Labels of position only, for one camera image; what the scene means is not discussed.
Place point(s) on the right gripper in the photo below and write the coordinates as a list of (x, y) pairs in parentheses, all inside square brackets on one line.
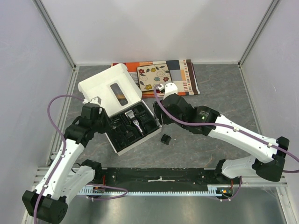
[(157, 114)]

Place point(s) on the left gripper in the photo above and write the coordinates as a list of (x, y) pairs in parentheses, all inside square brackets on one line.
[(103, 113)]

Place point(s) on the silver black hair clipper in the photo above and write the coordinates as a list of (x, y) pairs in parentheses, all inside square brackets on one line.
[(131, 116)]

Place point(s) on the black comb guard attachment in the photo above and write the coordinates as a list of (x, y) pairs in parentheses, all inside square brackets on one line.
[(165, 139)]

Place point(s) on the white hair clipper kit box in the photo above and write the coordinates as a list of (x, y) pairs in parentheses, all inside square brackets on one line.
[(119, 94)]

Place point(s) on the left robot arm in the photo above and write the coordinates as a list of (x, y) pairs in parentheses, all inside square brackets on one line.
[(50, 199)]

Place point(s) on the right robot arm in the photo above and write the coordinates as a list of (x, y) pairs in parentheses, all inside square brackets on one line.
[(266, 155)]

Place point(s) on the floral square plate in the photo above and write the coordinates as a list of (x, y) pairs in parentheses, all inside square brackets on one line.
[(151, 75)]

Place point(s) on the patchwork orange cloth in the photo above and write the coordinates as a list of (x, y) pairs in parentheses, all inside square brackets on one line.
[(180, 72)]

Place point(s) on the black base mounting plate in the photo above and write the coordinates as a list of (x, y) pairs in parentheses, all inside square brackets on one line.
[(161, 178)]

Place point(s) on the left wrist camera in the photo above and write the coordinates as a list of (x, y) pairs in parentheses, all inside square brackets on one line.
[(95, 100)]

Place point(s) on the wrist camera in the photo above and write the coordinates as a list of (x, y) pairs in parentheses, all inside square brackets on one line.
[(95, 100), (168, 89)]

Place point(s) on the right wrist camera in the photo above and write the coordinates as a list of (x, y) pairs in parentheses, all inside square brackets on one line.
[(168, 89)]

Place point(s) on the grey cable duct rail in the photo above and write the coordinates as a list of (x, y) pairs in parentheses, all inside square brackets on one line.
[(90, 190)]

